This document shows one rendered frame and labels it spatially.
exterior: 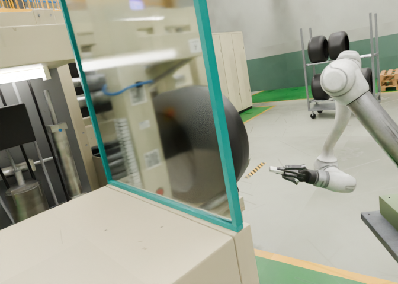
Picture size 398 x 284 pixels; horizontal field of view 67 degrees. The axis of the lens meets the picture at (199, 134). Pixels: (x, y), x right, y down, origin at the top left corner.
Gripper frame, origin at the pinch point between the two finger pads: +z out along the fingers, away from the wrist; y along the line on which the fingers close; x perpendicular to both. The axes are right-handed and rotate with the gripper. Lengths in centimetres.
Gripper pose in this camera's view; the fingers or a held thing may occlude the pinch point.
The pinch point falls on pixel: (276, 169)
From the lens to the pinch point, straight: 161.2
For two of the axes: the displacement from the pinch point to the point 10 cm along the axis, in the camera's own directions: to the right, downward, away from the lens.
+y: -1.8, 8.1, 5.6
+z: -9.8, -1.9, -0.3
